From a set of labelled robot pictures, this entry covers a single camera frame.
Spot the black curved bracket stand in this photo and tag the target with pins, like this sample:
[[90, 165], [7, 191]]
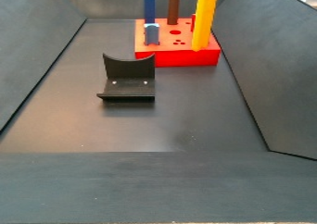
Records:
[[130, 79]]

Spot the light blue notched peg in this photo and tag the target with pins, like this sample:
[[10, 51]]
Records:
[[151, 33]]

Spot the yellow square-circle peg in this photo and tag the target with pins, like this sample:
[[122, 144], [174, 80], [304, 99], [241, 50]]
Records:
[[202, 25]]

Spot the dark blue square peg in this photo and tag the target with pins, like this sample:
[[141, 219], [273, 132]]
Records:
[[149, 11]]

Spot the brown round cylinder peg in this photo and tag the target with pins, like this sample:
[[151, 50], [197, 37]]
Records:
[[173, 12]]

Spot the red peg board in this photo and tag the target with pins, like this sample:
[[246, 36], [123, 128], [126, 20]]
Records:
[[174, 52]]

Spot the red star peg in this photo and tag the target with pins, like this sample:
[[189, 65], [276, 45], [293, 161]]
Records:
[[193, 21]]

